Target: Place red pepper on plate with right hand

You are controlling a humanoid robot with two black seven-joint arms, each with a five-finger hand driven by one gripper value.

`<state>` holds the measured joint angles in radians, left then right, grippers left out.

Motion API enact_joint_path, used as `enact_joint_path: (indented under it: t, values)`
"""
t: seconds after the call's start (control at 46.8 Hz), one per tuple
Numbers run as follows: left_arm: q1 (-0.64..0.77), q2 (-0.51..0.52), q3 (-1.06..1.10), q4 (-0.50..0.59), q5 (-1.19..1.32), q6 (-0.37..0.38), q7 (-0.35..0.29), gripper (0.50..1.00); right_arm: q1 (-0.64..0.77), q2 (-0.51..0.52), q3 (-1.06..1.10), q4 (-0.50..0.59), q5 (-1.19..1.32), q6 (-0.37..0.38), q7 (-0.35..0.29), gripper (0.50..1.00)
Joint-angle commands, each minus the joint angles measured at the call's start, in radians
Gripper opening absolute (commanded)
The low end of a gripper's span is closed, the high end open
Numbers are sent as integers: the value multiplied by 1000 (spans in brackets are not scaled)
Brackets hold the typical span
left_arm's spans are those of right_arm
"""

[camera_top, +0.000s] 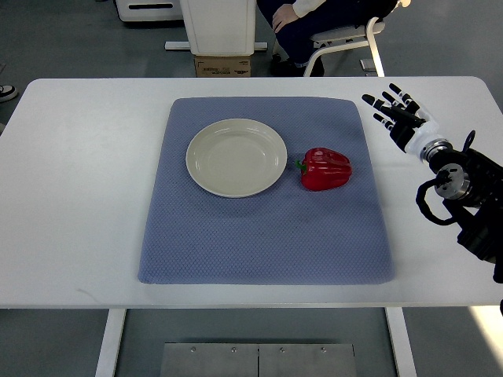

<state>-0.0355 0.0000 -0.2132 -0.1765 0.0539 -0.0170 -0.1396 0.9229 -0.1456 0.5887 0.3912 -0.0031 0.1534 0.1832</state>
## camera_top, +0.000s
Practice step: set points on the white pedestal column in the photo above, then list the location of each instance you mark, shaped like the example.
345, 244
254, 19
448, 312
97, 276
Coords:
220, 28

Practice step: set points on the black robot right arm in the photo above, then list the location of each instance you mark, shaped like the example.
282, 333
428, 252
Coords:
471, 187

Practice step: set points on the left white table leg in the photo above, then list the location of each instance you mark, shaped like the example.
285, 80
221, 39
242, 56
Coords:
110, 344

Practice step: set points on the white table base bar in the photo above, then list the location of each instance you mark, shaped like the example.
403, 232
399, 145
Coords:
185, 46

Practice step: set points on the white cabinet with slot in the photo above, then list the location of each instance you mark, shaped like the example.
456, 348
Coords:
148, 10

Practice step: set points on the seated person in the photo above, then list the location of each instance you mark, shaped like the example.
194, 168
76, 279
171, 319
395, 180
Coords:
294, 22

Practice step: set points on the cardboard box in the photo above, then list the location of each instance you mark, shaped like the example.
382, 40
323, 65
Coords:
222, 67

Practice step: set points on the white table leg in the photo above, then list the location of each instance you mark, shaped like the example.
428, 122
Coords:
110, 344
403, 356

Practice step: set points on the blue quilted mat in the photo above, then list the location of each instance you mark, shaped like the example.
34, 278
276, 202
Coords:
284, 235

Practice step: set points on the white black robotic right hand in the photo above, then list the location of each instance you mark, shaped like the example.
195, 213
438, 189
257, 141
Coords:
410, 126

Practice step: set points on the right white table leg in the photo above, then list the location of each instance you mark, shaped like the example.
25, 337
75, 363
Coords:
403, 356

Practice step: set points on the white chair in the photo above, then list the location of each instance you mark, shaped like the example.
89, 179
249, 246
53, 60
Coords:
347, 38

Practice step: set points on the cream round plate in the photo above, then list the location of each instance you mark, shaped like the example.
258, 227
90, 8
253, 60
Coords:
236, 158

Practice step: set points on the red bell pepper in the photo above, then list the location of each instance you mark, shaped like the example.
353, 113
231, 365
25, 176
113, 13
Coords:
322, 169

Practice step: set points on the metal floor plate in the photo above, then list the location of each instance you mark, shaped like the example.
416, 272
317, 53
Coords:
255, 359

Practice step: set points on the small grey floor plate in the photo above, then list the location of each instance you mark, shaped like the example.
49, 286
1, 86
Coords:
368, 65

